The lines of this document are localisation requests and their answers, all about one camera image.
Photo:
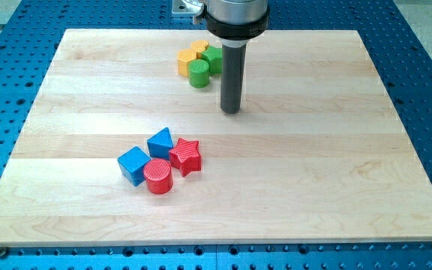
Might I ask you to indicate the red star block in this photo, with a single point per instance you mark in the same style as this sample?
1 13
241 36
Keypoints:
185 156

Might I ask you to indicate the yellow hexagon block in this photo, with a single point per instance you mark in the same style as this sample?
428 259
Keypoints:
184 58

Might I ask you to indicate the yellow heart block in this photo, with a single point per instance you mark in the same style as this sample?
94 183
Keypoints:
199 47

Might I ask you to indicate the light wooden board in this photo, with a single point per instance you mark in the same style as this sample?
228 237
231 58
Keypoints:
317 153

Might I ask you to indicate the left board clamp screw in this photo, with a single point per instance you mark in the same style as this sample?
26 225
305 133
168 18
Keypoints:
4 252

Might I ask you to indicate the blue cube block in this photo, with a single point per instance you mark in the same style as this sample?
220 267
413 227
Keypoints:
132 164

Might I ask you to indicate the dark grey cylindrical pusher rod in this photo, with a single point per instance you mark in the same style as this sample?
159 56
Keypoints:
233 65

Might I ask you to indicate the blue triangle block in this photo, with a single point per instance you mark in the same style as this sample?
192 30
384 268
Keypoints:
160 144

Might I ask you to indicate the green cylinder block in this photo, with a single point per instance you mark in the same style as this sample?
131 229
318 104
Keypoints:
198 73

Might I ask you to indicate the blue perforated metal table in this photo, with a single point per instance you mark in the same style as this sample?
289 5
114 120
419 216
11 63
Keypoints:
31 37

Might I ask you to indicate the red cylinder block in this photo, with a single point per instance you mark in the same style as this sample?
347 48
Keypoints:
158 176

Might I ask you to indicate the green star block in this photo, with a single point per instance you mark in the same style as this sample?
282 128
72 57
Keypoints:
213 56

